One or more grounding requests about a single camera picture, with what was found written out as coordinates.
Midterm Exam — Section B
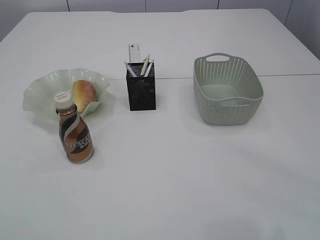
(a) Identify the grey and white pen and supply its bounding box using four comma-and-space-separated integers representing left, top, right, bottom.
144, 59, 154, 77

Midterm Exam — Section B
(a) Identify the beige and white pen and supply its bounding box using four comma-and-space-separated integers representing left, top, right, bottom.
140, 54, 150, 76

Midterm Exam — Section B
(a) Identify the blue and white pen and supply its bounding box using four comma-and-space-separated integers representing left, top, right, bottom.
124, 61, 137, 78

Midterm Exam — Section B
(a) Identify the clear plastic ruler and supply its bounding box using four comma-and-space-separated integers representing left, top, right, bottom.
128, 44, 141, 63

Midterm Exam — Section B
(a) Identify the sugared bread loaf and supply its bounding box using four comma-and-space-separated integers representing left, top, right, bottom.
72, 80, 98, 114

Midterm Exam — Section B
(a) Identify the brown Nescafe coffee bottle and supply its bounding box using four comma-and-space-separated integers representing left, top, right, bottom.
53, 92, 94, 164

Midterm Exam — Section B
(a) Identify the black mesh pen holder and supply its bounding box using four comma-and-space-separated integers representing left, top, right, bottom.
126, 62, 156, 111

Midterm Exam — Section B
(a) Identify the grey-green plastic woven basket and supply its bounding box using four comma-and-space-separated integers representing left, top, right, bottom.
193, 53, 264, 126

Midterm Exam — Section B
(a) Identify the pale green wavy glass plate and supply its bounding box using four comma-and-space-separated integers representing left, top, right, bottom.
22, 68, 110, 122

